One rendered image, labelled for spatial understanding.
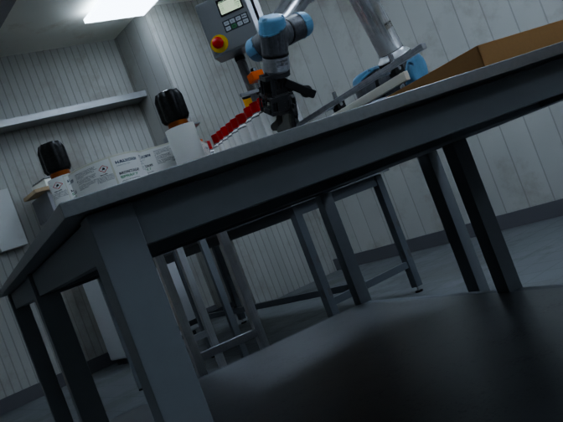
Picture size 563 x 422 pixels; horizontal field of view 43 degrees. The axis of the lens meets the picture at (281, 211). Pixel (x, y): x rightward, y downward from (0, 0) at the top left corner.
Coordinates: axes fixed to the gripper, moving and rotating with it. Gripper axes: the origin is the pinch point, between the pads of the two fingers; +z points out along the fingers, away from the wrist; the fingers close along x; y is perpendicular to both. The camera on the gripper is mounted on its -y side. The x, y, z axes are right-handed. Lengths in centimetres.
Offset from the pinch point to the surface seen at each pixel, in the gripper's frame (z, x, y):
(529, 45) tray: -41, 89, 2
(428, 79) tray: -35, 76, 13
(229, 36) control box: -22.7, -40.8, -4.2
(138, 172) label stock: -3.6, 0.3, 47.6
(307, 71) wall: 116, -402, -255
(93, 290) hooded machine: 246, -382, -5
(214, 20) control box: -28, -45, -2
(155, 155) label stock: 4.9, -29.1, 32.4
